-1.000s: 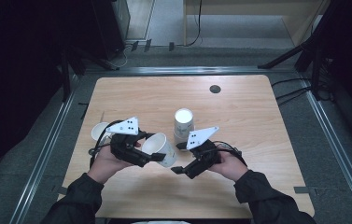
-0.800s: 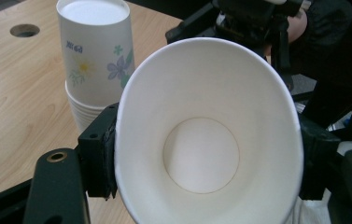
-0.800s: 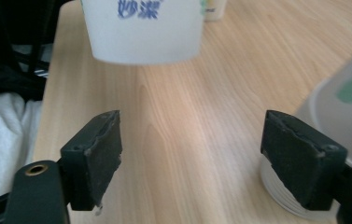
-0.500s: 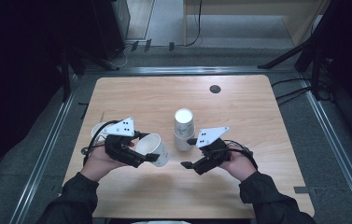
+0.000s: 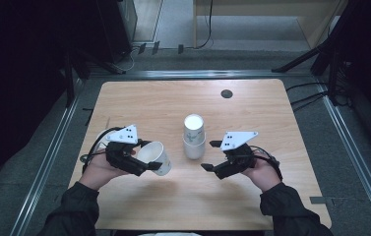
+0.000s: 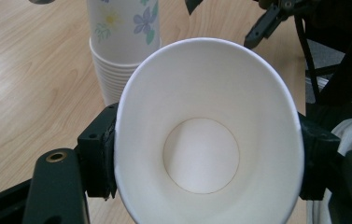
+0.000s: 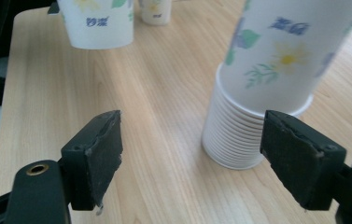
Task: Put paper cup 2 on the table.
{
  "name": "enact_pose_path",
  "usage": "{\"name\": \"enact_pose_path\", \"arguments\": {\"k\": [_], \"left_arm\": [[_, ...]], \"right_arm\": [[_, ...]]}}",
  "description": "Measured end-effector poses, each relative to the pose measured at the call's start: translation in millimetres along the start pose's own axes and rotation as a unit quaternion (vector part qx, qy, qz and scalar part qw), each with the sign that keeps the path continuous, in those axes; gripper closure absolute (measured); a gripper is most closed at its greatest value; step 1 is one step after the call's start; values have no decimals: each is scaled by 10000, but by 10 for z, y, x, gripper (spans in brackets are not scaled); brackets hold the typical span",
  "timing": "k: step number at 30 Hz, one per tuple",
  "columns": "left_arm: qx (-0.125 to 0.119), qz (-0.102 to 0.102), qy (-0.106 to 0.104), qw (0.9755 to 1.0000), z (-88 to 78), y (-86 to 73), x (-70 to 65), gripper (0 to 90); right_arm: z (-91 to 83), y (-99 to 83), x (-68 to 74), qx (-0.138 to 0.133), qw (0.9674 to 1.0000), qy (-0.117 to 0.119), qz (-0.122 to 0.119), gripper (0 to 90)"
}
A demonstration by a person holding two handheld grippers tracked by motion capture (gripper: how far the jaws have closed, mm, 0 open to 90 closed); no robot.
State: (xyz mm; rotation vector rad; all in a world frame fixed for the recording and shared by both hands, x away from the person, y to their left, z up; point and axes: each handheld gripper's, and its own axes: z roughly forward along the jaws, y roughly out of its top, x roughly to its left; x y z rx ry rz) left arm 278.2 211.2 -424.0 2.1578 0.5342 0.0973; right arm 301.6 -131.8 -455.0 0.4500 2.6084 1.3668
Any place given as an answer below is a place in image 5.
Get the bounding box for upturned printed paper cup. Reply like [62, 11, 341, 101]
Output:
[181, 133, 207, 161]
[183, 113, 206, 146]

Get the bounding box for metal floor rail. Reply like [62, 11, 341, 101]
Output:
[88, 69, 313, 81]
[9, 80, 84, 236]
[315, 81, 371, 236]

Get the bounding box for hanging black cable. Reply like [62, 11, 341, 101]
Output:
[194, 0, 215, 50]

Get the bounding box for black metal stand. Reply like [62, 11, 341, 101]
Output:
[62, 48, 128, 108]

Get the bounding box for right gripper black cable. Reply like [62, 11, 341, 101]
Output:
[247, 145, 284, 182]

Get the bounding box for white floor cable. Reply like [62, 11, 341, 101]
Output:
[116, 45, 136, 75]

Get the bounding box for black tripod stand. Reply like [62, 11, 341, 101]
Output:
[271, 0, 351, 106]

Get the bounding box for black floor cables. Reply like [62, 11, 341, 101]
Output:
[284, 81, 331, 113]

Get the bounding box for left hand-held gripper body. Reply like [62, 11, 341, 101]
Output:
[104, 123, 142, 175]

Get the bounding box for person's right hand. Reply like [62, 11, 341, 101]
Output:
[241, 150, 283, 193]

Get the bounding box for light wooden furniture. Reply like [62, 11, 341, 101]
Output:
[192, 0, 349, 50]

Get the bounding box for black cabinet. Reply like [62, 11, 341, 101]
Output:
[94, 0, 139, 64]

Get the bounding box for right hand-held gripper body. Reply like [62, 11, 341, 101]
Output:
[212, 130, 260, 181]

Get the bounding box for grey tape strip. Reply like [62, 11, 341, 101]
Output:
[309, 196, 334, 207]

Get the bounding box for printed white paper cup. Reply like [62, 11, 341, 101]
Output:
[136, 141, 173, 177]

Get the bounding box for person's left hand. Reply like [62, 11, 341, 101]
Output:
[78, 148, 139, 192]

